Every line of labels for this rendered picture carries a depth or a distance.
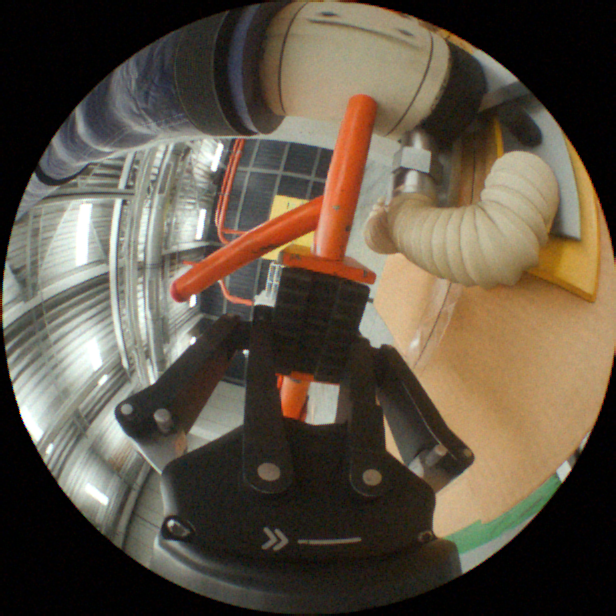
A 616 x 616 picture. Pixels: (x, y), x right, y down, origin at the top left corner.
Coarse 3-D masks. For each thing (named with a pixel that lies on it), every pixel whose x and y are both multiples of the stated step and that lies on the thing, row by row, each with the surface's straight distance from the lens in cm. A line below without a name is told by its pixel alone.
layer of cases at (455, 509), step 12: (396, 348) 115; (384, 420) 116; (396, 456) 103; (456, 480) 75; (444, 492) 80; (456, 492) 76; (468, 492) 72; (444, 504) 80; (456, 504) 76; (468, 504) 73; (444, 516) 81; (456, 516) 77; (468, 516) 74; (444, 528) 82; (456, 528) 78
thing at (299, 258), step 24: (288, 264) 13; (312, 264) 12; (336, 264) 13; (360, 264) 16; (288, 288) 12; (312, 288) 13; (336, 288) 13; (360, 288) 12; (288, 312) 12; (312, 312) 13; (336, 312) 12; (360, 312) 13; (288, 336) 13; (312, 336) 14; (336, 336) 13; (288, 360) 14; (312, 360) 15; (336, 360) 14; (336, 384) 16
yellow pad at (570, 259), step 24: (528, 96) 21; (504, 120) 17; (528, 120) 17; (552, 120) 18; (504, 144) 20; (528, 144) 18; (552, 144) 17; (552, 168) 16; (576, 168) 16; (576, 192) 15; (576, 216) 14; (552, 240) 15; (576, 240) 14; (600, 240) 15; (552, 264) 14; (576, 264) 14; (600, 264) 15; (576, 288) 14
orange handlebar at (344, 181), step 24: (360, 96) 18; (360, 120) 16; (336, 144) 20; (360, 144) 15; (336, 168) 14; (360, 168) 15; (336, 192) 14; (336, 216) 14; (312, 240) 18; (336, 240) 14; (288, 384) 18; (288, 408) 19
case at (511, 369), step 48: (480, 144) 26; (480, 192) 23; (384, 288) 38; (432, 288) 25; (480, 288) 20; (528, 288) 17; (432, 336) 24; (480, 336) 19; (528, 336) 16; (576, 336) 15; (432, 384) 23; (480, 384) 18; (528, 384) 16; (576, 384) 15; (480, 432) 18; (528, 432) 16; (576, 432) 15; (480, 480) 18; (528, 480) 16
